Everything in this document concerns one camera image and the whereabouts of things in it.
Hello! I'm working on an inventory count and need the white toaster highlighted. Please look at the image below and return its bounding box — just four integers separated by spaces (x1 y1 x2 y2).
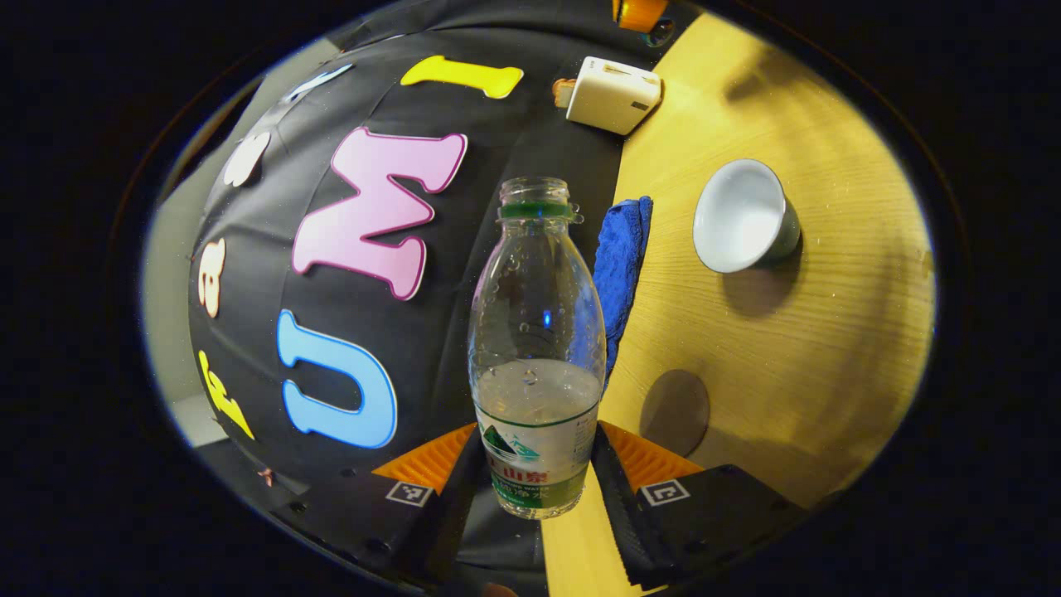
566 56 663 136

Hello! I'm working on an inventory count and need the white teacup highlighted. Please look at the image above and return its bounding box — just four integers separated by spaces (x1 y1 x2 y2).
692 158 802 274

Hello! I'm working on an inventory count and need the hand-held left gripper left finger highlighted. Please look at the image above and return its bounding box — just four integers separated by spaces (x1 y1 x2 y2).
274 423 487 586

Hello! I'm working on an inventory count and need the round coaster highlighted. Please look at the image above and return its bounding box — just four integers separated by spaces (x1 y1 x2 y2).
639 369 711 459

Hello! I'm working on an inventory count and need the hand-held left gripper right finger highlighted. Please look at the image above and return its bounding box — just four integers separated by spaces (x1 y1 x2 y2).
589 419 810 592

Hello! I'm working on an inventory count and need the blue towel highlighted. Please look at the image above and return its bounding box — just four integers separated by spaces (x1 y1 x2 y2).
591 196 654 382

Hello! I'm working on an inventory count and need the clear plastic water bottle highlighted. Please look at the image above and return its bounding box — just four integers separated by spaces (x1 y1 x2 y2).
467 176 608 521

